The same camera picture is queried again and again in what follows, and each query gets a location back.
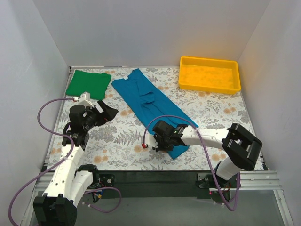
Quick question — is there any yellow plastic tray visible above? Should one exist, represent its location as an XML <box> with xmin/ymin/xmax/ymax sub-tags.
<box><xmin>178</xmin><ymin>56</ymin><xmax>241</xmax><ymax>95</ymax></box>

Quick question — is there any floral table mat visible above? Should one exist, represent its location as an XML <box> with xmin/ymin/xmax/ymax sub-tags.
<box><xmin>47</xmin><ymin>66</ymin><xmax>265</xmax><ymax>172</ymax></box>

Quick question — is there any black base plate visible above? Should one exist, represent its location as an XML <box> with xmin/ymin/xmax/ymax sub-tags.
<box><xmin>88</xmin><ymin>170</ymin><xmax>222</xmax><ymax>202</ymax></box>

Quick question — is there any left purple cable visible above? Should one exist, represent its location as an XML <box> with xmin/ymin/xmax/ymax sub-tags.
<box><xmin>8</xmin><ymin>97</ymin><xmax>122</xmax><ymax>226</ymax></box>

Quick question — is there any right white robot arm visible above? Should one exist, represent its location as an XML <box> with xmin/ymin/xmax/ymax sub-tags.
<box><xmin>145</xmin><ymin>120</ymin><xmax>262</xmax><ymax>187</ymax></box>

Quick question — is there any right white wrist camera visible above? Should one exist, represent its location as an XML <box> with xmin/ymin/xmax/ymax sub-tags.
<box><xmin>142</xmin><ymin>132</ymin><xmax>158</xmax><ymax>150</ymax></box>

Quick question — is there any folded green t shirt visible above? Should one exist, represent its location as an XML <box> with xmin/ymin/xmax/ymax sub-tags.
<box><xmin>65</xmin><ymin>70</ymin><xmax>111</xmax><ymax>100</ymax></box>

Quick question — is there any aluminium frame rail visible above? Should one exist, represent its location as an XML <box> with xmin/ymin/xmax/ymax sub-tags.
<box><xmin>34</xmin><ymin>170</ymin><xmax>283</xmax><ymax>192</ymax></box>

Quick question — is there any blue t shirt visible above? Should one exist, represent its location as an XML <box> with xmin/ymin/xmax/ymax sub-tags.
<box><xmin>111</xmin><ymin>68</ymin><xmax>199</xmax><ymax>161</ymax></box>

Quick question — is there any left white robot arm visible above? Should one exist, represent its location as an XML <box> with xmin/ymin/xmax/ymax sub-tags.
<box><xmin>33</xmin><ymin>100</ymin><xmax>118</xmax><ymax>226</ymax></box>

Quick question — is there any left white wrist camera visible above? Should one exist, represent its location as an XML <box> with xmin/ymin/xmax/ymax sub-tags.
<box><xmin>72</xmin><ymin>92</ymin><xmax>95</xmax><ymax>108</ymax></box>

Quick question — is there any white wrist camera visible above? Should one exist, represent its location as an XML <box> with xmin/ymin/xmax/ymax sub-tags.
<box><xmin>72</xmin><ymin>92</ymin><xmax>95</xmax><ymax>108</ymax></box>
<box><xmin>142</xmin><ymin>132</ymin><xmax>158</xmax><ymax>150</ymax></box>

